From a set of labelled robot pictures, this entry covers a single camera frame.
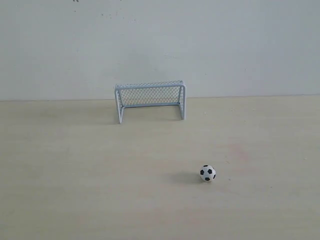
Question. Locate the small black white soccer ball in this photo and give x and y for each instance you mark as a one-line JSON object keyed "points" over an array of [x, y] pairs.
{"points": [[207, 173]]}

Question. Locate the white miniature soccer goal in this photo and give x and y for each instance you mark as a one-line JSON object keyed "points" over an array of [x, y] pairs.
{"points": [[152, 94]]}

